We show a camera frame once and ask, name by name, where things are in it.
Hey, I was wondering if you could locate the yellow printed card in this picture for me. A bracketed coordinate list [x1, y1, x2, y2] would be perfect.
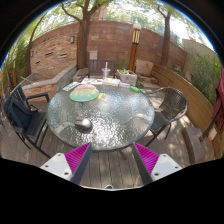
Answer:
[97, 92, 110, 102]

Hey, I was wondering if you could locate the clear plastic cup with straw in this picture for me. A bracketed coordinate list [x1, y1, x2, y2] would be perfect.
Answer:
[101, 61, 112, 81]

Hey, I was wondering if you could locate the brown stone umbrella base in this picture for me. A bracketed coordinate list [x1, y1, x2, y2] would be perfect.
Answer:
[182, 126, 214, 164]

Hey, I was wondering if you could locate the white license plate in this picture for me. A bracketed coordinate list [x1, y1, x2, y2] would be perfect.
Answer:
[61, 81, 81, 93]

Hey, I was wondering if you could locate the black metal chair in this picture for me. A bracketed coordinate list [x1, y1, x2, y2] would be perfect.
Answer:
[1, 84, 51, 158]

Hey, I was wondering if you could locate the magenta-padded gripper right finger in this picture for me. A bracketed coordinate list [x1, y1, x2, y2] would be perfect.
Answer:
[131, 142, 183, 185]

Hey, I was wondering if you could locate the stone planter box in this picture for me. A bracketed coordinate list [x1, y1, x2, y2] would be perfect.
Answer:
[116, 68, 138, 87]

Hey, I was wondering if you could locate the blue-edged notebook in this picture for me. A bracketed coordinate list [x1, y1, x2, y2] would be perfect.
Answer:
[118, 81, 132, 89]

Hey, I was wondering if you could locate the green tube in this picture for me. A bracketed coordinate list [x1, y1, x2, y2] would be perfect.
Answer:
[129, 85, 142, 93]

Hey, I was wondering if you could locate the grey black computer mouse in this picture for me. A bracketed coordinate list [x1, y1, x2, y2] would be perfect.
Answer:
[73, 117, 93, 132]

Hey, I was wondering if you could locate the wooden garden lamp post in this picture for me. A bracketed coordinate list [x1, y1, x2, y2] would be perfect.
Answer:
[127, 23, 143, 73]

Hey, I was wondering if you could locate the grey utility box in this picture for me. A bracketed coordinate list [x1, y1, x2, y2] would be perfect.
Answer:
[88, 49, 99, 61]

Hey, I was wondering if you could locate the white book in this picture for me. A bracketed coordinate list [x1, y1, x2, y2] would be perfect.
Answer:
[101, 78, 121, 88]

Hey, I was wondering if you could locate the dark wooden slatted chair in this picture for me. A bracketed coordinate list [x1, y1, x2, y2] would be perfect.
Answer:
[87, 59, 117, 79]

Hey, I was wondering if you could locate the brown wicker chair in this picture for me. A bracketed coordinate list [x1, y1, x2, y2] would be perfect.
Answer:
[144, 86, 189, 148]

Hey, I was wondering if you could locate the stone raised garden bed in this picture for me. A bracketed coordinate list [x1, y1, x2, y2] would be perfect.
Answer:
[19, 63, 78, 101]

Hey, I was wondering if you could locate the thick forked tree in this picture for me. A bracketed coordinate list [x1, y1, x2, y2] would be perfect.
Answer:
[59, 0, 111, 70]

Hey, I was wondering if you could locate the pastel rainbow mouse pad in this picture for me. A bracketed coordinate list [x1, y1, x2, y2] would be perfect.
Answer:
[69, 83, 100, 103]

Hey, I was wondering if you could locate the printed picture sheet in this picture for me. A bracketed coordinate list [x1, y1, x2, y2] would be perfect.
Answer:
[80, 77, 104, 86]

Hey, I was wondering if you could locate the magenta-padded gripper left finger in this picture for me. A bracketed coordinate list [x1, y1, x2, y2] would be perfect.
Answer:
[39, 142, 93, 185]

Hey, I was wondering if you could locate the red cloth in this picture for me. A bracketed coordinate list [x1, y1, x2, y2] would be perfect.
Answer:
[211, 66, 224, 126]

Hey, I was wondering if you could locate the beige stone block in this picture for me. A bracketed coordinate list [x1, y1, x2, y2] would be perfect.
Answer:
[135, 59, 154, 77]

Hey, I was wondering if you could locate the slim tree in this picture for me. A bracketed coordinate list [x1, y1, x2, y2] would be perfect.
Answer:
[156, 3, 174, 68]

